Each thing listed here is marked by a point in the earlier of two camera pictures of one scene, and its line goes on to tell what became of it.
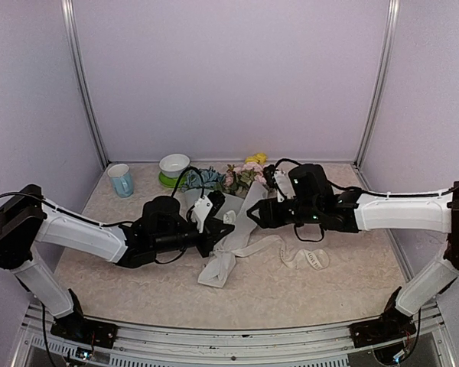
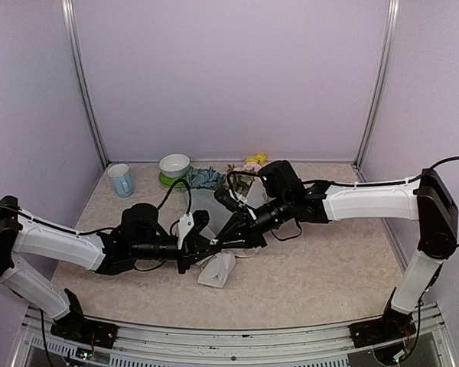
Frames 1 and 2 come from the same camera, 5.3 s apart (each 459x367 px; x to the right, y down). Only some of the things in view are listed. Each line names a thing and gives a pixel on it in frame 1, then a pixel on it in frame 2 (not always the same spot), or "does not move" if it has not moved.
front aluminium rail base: [428, 345] does not move
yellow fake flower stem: [259, 157] does not move
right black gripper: [269, 210] -> [248, 231]
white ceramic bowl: [172, 166] does not move
